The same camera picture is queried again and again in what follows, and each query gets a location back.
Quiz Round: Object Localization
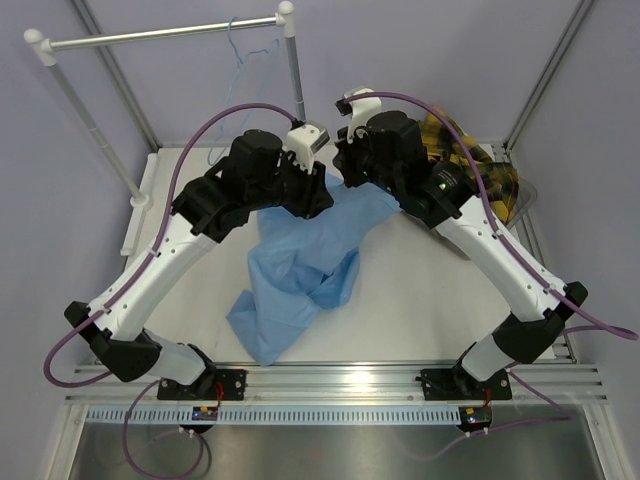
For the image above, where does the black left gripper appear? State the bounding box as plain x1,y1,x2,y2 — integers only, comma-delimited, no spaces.
247,149,334,220

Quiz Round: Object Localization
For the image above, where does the light blue shirt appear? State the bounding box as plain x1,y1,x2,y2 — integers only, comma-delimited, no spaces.
226,175,400,366

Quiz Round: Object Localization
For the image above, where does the light blue wire hanger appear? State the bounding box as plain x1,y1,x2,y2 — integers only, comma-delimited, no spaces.
207,16,281,166

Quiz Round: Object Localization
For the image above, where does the yellow plaid shirt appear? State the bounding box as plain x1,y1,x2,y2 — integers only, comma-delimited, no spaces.
418,107,520,224

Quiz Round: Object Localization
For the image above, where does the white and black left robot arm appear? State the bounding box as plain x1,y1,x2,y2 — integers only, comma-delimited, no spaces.
64,123,333,399

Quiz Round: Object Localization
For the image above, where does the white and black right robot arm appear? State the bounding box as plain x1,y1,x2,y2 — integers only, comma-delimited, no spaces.
333,111,588,399

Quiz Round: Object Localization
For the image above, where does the clear plastic bin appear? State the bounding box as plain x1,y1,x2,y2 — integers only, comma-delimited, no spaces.
506,178,538,229

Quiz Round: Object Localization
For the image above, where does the white and metal clothes rack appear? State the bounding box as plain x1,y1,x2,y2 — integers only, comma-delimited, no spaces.
4,1,280,263

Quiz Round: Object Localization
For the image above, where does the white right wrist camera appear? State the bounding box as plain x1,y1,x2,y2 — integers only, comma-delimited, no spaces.
335,86,382,143

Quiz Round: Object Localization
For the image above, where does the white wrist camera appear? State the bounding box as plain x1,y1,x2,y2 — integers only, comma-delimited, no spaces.
335,86,382,143
284,122,330,175

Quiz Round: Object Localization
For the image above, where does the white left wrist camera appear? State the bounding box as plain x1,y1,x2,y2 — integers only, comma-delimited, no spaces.
284,122,330,175

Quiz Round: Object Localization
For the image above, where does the aluminium mounting rail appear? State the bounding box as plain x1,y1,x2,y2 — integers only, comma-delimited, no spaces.
64,359,609,407

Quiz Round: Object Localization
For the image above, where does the aluminium frame post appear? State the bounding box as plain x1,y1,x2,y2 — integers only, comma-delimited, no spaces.
502,0,598,154
68,0,161,153

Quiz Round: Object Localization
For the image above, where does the aluminium frame post left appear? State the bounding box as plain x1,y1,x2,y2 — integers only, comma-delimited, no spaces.
68,0,161,153

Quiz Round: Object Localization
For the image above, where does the perforated white cable duct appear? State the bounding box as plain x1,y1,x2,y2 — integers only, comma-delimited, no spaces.
86,405,461,426

